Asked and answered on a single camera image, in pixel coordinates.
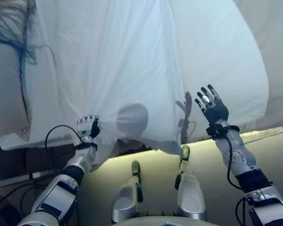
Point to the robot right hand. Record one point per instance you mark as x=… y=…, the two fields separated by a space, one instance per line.
x=215 y=110

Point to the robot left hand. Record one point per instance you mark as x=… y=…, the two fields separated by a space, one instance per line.
x=86 y=128

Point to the white duvet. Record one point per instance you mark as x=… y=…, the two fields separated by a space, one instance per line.
x=143 y=58

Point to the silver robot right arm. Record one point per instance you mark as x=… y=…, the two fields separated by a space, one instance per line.
x=252 y=179

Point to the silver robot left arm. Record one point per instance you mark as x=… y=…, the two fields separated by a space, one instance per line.
x=59 y=190

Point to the white bed sheet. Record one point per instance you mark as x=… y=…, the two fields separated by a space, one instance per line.
x=44 y=94

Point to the silver robot left leg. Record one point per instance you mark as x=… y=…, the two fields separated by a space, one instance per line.
x=126 y=195

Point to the silver robot leg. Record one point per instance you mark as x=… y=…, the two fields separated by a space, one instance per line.
x=126 y=195
x=191 y=188

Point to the silver robot right leg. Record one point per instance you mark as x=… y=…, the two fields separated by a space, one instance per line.
x=191 y=188

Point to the large beige pillow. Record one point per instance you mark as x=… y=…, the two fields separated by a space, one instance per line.
x=4 y=94

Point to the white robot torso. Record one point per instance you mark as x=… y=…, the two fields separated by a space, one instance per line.
x=165 y=221

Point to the grey fringed knitted cushion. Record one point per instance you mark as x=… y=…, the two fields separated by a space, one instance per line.
x=11 y=26

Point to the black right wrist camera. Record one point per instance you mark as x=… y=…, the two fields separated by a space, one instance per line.
x=214 y=130

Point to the brown bed frame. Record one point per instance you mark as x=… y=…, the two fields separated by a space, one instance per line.
x=37 y=157

